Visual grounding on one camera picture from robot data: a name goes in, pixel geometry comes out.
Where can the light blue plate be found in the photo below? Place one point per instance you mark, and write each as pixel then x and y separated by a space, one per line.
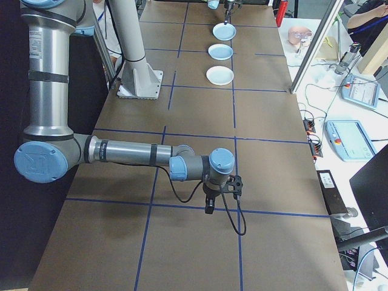
pixel 220 51
pixel 224 31

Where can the white round plate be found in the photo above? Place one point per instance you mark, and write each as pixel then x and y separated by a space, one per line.
pixel 220 75

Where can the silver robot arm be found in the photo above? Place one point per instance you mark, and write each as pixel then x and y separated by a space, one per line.
pixel 48 91
pixel 213 4

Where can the red cylinder tube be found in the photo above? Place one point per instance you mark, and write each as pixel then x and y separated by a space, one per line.
pixel 284 9

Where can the pink bowl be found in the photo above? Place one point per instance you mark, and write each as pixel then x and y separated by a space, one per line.
pixel 294 38

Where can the black orange connector block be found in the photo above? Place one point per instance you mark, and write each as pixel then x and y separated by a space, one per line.
pixel 316 149
pixel 309 125

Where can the person in white coat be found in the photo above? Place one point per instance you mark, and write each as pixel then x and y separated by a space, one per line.
pixel 110 33

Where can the crumpled white tissue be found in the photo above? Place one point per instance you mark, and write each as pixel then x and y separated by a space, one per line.
pixel 325 81

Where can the black box with white label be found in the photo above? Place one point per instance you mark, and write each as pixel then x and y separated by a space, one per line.
pixel 333 194

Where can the clear bottle with black cap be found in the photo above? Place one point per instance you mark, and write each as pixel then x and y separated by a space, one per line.
pixel 345 60

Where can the white side desk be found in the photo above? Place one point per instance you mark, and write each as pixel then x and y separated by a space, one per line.
pixel 341 172

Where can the person in black shirt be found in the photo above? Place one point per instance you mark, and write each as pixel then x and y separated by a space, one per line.
pixel 363 21

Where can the grey desk clamp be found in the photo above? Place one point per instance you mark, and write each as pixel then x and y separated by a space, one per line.
pixel 345 227

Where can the blue teach pendant tablet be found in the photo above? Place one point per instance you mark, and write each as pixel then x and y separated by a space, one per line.
pixel 348 139
pixel 362 91

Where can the black computer monitor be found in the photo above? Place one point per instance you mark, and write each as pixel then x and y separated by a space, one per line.
pixel 373 188

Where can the aluminium profile post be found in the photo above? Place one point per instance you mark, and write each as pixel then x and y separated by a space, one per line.
pixel 315 45

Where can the white pillar with base plate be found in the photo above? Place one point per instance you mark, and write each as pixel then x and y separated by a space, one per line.
pixel 130 45

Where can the grey metal frame bar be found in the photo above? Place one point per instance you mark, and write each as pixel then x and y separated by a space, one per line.
pixel 104 51

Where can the black frame cover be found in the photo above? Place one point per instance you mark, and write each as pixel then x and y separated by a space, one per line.
pixel 9 91

